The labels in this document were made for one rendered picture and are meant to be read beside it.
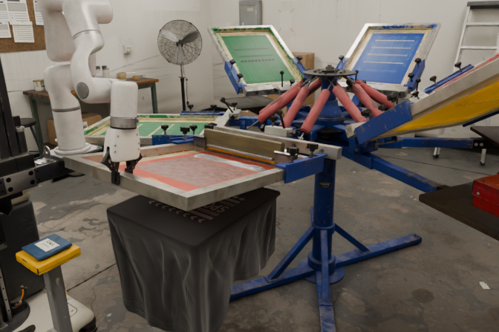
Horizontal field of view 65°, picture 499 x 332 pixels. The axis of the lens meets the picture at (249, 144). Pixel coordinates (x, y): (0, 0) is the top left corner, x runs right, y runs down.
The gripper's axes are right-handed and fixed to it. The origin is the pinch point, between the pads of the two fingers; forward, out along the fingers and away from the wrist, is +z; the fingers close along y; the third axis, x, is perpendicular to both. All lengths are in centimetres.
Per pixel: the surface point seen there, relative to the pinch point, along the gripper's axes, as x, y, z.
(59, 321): -9.6, 14.4, 45.6
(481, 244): 82, -253, 75
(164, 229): 7.1, -11.5, 17.9
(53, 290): -9.6, 16.2, 34.5
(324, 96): 7, -118, -26
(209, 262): 22.0, -17.2, 26.1
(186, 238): 17.3, -11.4, 17.8
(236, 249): 21.7, -31.9, 26.8
